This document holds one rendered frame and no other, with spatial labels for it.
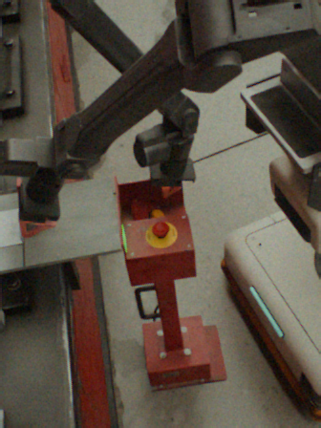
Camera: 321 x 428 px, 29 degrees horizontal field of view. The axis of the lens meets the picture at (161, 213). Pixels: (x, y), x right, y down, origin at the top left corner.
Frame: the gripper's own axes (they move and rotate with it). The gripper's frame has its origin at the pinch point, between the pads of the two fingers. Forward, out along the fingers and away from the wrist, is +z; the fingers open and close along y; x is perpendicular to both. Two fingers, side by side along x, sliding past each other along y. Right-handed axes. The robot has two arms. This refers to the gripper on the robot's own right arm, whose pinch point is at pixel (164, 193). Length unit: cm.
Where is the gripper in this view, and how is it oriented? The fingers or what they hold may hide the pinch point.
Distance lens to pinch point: 143.9
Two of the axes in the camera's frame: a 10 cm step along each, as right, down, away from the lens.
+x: 1.3, 7.9, -6.0
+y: -9.8, 0.0, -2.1
